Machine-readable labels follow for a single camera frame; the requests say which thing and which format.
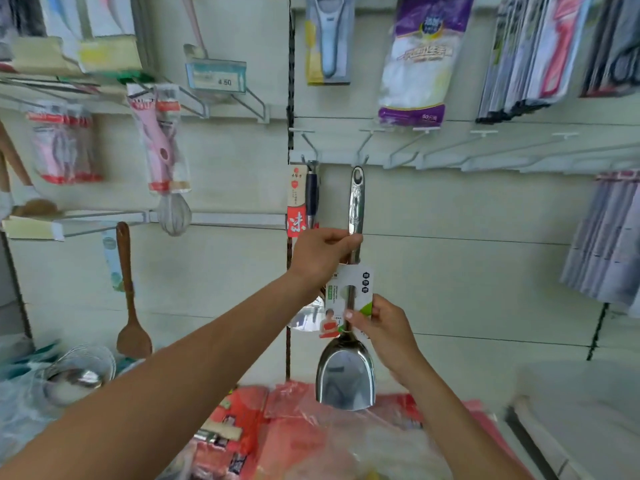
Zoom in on row of hanging flat packets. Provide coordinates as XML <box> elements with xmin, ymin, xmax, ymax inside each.
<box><xmin>477</xmin><ymin>0</ymin><xmax>596</xmax><ymax>124</ymax></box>

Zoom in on red white packet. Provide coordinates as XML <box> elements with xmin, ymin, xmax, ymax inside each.
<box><xmin>285</xmin><ymin>163</ymin><xmax>331</xmax><ymax>333</ymax></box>

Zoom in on white purple bag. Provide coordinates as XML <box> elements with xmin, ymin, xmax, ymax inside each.
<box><xmin>378</xmin><ymin>0</ymin><xmax>476</xmax><ymax>129</ymax></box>

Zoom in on dark wooden spatula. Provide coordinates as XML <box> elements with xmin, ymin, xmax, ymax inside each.
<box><xmin>115</xmin><ymin>221</ymin><xmax>154</xmax><ymax>359</ymax></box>

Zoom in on black scissors grey card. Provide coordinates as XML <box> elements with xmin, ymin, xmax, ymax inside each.
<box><xmin>582</xmin><ymin>0</ymin><xmax>640</xmax><ymax>99</ymax></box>

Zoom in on person's left hand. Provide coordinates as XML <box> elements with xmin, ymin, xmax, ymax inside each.
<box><xmin>288</xmin><ymin>227</ymin><xmax>365</xmax><ymax>292</ymax></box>

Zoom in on person's right hand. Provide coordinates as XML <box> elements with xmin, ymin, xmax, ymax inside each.
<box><xmin>345</xmin><ymin>295</ymin><xmax>421</xmax><ymax>382</ymax></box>

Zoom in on blue yellow peeler packet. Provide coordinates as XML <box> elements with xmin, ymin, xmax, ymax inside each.
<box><xmin>305</xmin><ymin>0</ymin><xmax>356</xmax><ymax>86</ymax></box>

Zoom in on black utensil packet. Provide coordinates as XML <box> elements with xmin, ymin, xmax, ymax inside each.
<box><xmin>0</xmin><ymin>0</ymin><xmax>46</xmax><ymax>38</ymax></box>

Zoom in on row of scissors packets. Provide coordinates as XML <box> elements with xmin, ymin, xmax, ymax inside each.
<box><xmin>560</xmin><ymin>169</ymin><xmax>640</xmax><ymax>316</ymax></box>

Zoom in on steel spatula with label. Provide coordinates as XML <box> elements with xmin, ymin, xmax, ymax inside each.
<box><xmin>315</xmin><ymin>165</ymin><xmax>379</xmax><ymax>413</ymax></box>

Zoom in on white price label holder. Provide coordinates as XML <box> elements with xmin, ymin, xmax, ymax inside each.
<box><xmin>185</xmin><ymin>57</ymin><xmax>248</xmax><ymax>94</ymax></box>

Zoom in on person's left forearm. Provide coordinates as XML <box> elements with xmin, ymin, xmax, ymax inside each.
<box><xmin>0</xmin><ymin>269</ymin><xmax>321</xmax><ymax>480</ymax></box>

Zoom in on red plastic wrapped packets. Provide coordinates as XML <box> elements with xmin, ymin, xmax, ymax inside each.
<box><xmin>185</xmin><ymin>379</ymin><xmax>521</xmax><ymax>480</ymax></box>

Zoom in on white green utensil packet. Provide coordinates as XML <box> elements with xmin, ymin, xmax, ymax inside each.
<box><xmin>42</xmin><ymin>0</ymin><xmax>86</xmax><ymax>36</ymax></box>
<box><xmin>87</xmin><ymin>0</ymin><xmax>136</xmax><ymax>38</ymax></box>

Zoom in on black wall divider strip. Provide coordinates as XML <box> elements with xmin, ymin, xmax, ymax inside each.
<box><xmin>285</xmin><ymin>0</ymin><xmax>299</xmax><ymax>386</ymax></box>

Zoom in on large steel strainer ladle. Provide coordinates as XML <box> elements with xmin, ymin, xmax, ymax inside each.
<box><xmin>45</xmin><ymin>345</ymin><xmax>118</xmax><ymax>406</ymax></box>

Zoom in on pile of plastic wrapped utensils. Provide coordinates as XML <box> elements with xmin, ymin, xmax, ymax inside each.
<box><xmin>0</xmin><ymin>335</ymin><xmax>201</xmax><ymax>480</ymax></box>

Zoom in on pale round hanging utensil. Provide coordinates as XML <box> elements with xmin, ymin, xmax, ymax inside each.
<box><xmin>180</xmin><ymin>0</ymin><xmax>211</xmax><ymax>61</ymax></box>

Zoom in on person's right forearm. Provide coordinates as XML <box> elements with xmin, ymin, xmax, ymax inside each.
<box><xmin>395</xmin><ymin>359</ymin><xmax>531</xmax><ymax>480</ymax></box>

